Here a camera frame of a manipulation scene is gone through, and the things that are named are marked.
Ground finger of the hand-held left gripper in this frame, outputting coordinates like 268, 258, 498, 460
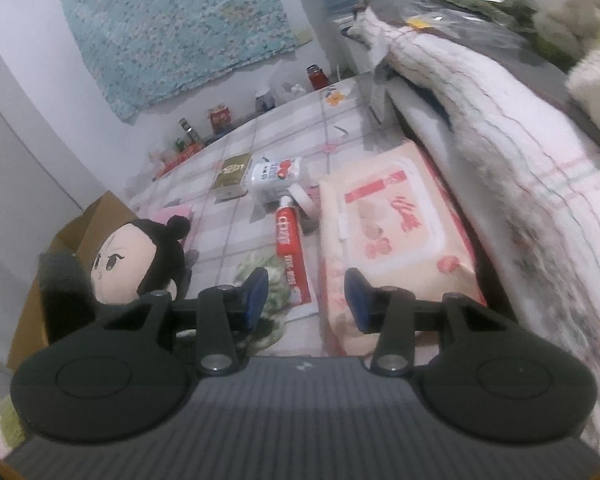
37, 251, 99, 347

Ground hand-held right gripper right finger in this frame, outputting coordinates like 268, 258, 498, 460
343, 267, 508, 376

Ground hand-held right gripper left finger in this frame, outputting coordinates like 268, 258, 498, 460
97, 266, 271, 378

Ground green white scrunchie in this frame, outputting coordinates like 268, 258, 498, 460
177, 250, 292, 356

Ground red toothpaste tube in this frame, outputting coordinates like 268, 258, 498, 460
274, 195, 322, 319

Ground cardboard box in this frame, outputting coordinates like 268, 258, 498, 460
7, 190, 142, 372

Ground large doll plush red bib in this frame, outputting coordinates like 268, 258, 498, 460
91, 214, 192, 312

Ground pink sponge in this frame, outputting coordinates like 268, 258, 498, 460
152, 203, 194, 227

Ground white yogurt tub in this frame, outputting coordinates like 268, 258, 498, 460
245, 156, 306, 204

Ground olive gold carton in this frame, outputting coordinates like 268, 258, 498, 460
210, 153, 254, 202

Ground pink wet wipes pack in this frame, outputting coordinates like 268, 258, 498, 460
317, 140, 489, 359

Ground white plastic bag red logo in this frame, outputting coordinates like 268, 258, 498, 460
150, 142, 204, 181

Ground pink checked bed sheet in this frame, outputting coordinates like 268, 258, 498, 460
125, 77, 412, 361

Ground red white carton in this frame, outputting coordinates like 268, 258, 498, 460
207, 105, 232, 134

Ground white striped quilted blanket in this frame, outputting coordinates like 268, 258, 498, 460
349, 12, 600, 442

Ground red thermos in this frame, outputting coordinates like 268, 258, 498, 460
306, 64, 330, 91

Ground white water dispenser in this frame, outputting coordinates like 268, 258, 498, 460
325, 7, 377, 82

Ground hanging teal floral cloth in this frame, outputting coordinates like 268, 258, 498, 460
57, 0, 302, 124

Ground white fluffy blanket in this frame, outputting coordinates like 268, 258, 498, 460
530, 0, 600, 137

